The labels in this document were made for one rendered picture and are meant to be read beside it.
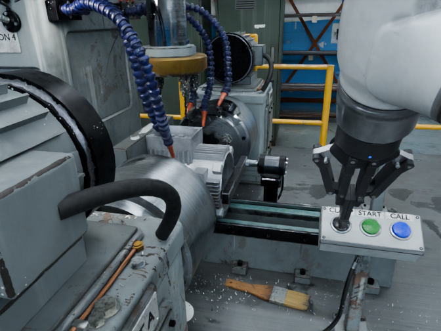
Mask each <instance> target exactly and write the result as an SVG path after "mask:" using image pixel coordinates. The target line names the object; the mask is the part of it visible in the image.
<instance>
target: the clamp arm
mask: <svg viewBox="0 0 441 331"><path fill-rule="evenodd" d="M247 160H249V159H247V156H241V157H240V159H239V161H238V163H237V165H236V166H234V170H233V172H232V174H231V176H230V178H229V180H228V182H227V184H226V186H225V188H224V190H221V192H220V198H221V199H222V204H230V202H231V200H232V197H233V195H234V193H235V191H236V189H237V187H238V184H239V182H240V179H241V177H242V175H243V173H244V171H245V169H246V167H249V164H246V162H247V163H249V161H247Z"/></svg>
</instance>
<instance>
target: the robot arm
mask: <svg viewBox="0 0 441 331"><path fill-rule="evenodd" d="M337 60H338V63H339V68H340V74H339V78H338V82H337V95H336V101H337V102H336V105H337V107H336V118H335V119H336V122H337V130H336V134H335V136H334V138H332V139H331V140H330V143H329V145H326V146H322V145H321V144H314V145H313V151H312V161H313V162H314V163H315V164H316V165H317V166H318V167H319V169H320V173H321V176H322V180H323V183H324V187H325V191H326V194H328V195H332V194H336V195H335V204H336V205H339V219H340V220H347V221H349V219H350V215H351V213H352V209H353V207H354V206H355V207H359V206H360V205H361V204H363V203H364V198H365V196H369V197H370V198H378V197H379V196H380V195H381V194H382V193H383V192H384V191H385V190H386V189H387V188H388V187H389V186H390V185H391V184H392V183H393V182H394V181H395V180H396V179H397V178H398V177H399V176H400V175H401V174H402V173H404V172H406V171H408V170H410V169H412V168H414V166H415V165H414V160H413V151H412V150H411V149H405V150H401V149H399V147H400V143H401V142H402V139H403V138H404V137H406V136H407V135H409V134H410V133H411V132H412V131H413V130H414V129H415V126H416V125H417V122H418V121H419V118H420V116H421V114H422V115H424V116H427V117H429V118H431V119H433V120H434V121H437V122H438V123H440V124H441V0H344V2H343V7H342V11H341V18H340V22H339V33H338V40H337ZM331 154H332V155H333V156H334V157H335V158H336V159H337V160H338V161H339V162H340V163H341V164H342V168H341V173H340V176H339V179H338V182H335V180H334V176H333V171H332V168H331V162H330V159H331ZM384 164H385V165H384ZM382 165H384V166H383V167H382V168H381V169H380V171H379V172H378V173H377V174H376V175H375V172H376V169H377V168H378V167H380V166H382ZM355 169H360V172H359V175H358V178H357V181H356V185H355V184H350V181H351V179H352V176H353V175H354V171H355ZM374 175H375V176H374ZM373 176H374V177H373ZM372 177H373V179H371V178H372Z"/></svg>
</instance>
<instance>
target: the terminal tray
mask: <svg viewBox="0 0 441 331"><path fill-rule="evenodd" d="M169 128H170V130H171V135H172V139H173V141H174V143H173V150H174V153H175V157H174V158H173V159H175V160H177V161H179V162H181V163H183V164H187V165H188V166H189V165H190V164H192V162H193V153H194V151H195V149H196V147H198V145H199V144H203V131H202V127H198V129H196V127H188V126H175V125H170V126H169ZM150 134H153V135H150ZM187 136H189V137H187ZM146 148H147V151H148V154H157V155H162V156H167V157H170V158H172V157H171V154H170V152H169V150H168V148H167V147H166V146H165V145H164V144H163V140H162V138H161V135H160V133H158V132H157V131H156V130H153V131H152V132H150V133H149V134H147V135H146Z"/></svg>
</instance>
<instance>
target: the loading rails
mask: <svg viewBox="0 0 441 331"><path fill-rule="evenodd" d="M321 208H322V207H321V206H309V205H301V204H288V203H281V202H269V201H261V200H248V199H241V198H232V200H231V202H230V206H229V208H228V211H227V212H226V215H225V216H224V217H223V218H218V217H217V220H216V225H215V230H214V232H213V235H212V237H211V239H210V241H209V243H208V245H207V247H206V249H205V251H204V254H203V256H202V258H201V260H200V261H208V262H213V263H222V264H227V265H232V267H231V272H232V273H234V274H239V275H246V274H247V270H248V267H250V268H255V269H264V270H269V271H277V272H283V273H291V274H294V282H296V283H301V284H310V277H311V276H314V277H319V278H328V279H333V280H342V281H346V279H347V276H348V273H349V271H350V268H351V266H352V263H353V261H354V256H355V254H345V253H339V252H329V251H323V250H319V249H318V239H319V222H320V211H321ZM395 263H396V259H386V258H380V257H371V263H370V268H369V274H368V278H367V285H366V292H365V293H367V294H375V295H379V292H380V286H383V287H388V288H390V285H391V282H392V276H393V272H394V267H395Z"/></svg>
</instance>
